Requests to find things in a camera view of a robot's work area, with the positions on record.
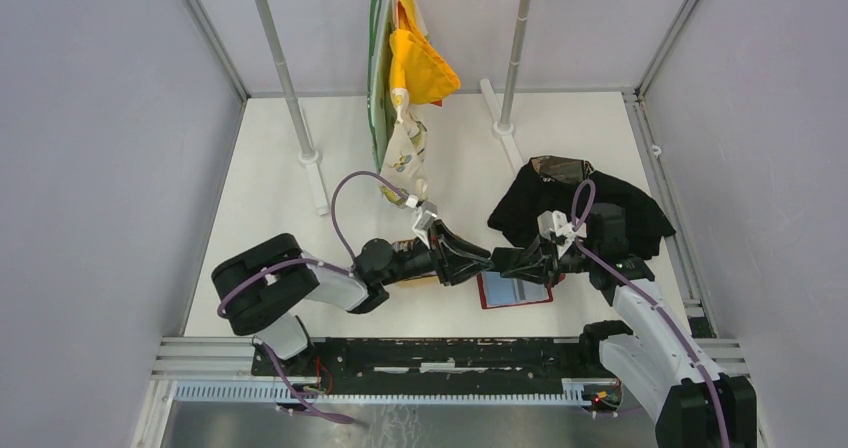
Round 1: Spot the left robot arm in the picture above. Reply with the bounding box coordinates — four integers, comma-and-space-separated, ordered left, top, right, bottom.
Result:
211, 220, 494, 376

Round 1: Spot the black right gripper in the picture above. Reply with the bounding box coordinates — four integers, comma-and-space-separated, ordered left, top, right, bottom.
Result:
500, 233, 597, 289

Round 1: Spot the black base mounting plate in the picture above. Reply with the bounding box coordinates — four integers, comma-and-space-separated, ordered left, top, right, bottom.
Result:
281, 338, 622, 398

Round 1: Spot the yellow floral hanging cloth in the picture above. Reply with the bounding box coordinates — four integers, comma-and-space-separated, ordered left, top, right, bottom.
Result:
380, 0, 461, 206

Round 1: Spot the grey striped credit card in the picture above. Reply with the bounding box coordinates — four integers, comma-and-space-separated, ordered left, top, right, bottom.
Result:
485, 272, 551, 305

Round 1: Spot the white slotted cable duct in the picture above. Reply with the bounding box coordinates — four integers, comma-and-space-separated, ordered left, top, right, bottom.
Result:
173, 381, 591, 407

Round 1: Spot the black shirt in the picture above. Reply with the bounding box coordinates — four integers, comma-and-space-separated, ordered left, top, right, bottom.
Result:
487, 155, 676, 260

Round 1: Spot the left metal rack pole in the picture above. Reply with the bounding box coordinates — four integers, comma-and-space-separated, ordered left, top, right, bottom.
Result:
254, 0, 329, 216

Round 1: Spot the metal rack pole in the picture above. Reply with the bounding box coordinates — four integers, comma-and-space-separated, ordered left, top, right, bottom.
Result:
479, 0, 532, 173
254, 0, 329, 216

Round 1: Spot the right metal rack pole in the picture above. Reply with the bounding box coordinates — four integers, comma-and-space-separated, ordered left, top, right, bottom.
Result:
479, 0, 532, 173

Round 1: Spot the green hanging cloth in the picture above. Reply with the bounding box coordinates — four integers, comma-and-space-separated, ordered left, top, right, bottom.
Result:
366, 0, 395, 172

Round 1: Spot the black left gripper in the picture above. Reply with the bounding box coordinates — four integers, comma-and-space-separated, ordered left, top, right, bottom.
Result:
381, 219, 495, 287

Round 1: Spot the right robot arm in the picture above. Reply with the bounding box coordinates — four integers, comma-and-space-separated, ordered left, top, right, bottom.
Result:
492, 203, 758, 447

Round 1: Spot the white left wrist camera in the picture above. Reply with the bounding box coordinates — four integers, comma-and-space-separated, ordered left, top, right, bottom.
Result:
404, 195, 438, 246

